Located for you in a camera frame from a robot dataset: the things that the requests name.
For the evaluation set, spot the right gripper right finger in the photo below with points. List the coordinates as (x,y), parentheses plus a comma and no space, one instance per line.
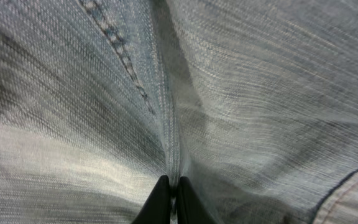
(190,210)

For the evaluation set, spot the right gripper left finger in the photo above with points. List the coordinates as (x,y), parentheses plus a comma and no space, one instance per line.
(156,209)

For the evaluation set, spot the light blue denim shorts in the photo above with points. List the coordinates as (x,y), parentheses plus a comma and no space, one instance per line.
(256,102)

